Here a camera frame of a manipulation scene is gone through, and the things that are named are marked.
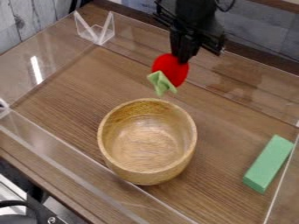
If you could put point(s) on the green foam block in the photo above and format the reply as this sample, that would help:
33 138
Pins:
268 162

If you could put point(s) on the wooden bowl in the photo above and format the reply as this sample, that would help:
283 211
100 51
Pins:
147 139

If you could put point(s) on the clear acrylic enclosure wall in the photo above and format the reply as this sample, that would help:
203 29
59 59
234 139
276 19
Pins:
60 83

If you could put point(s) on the clear acrylic corner bracket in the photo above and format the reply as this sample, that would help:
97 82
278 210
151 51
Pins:
95 33

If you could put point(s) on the red plush fruit green leaf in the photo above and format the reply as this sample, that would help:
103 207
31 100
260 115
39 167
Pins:
168 74

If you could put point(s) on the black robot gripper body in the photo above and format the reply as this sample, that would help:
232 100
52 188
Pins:
194 17

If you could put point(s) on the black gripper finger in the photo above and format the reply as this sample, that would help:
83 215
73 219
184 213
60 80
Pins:
194 46
179 45

